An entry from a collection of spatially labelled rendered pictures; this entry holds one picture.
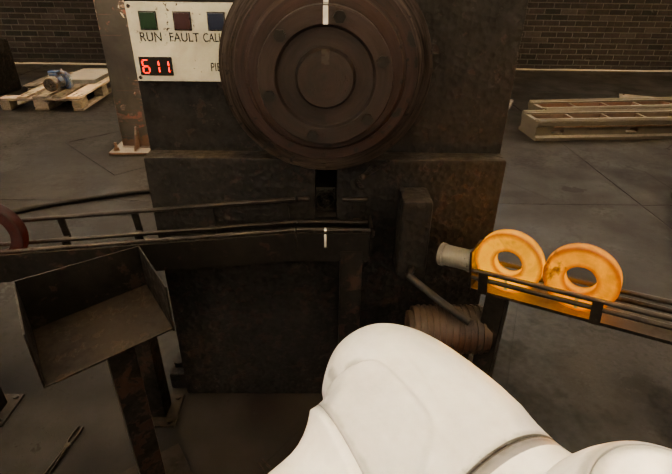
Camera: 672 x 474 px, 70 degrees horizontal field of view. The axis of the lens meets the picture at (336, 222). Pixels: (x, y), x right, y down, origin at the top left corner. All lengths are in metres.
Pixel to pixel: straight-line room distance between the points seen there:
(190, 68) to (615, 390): 1.75
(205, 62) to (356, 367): 1.03
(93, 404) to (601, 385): 1.78
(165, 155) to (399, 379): 1.11
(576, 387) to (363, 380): 1.70
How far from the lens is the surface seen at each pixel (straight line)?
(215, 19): 1.25
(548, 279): 1.19
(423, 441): 0.30
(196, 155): 1.33
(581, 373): 2.07
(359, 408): 0.32
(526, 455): 0.30
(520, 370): 1.99
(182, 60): 1.29
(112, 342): 1.17
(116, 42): 3.97
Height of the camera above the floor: 1.32
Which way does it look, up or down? 28 degrees down
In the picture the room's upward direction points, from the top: 1 degrees clockwise
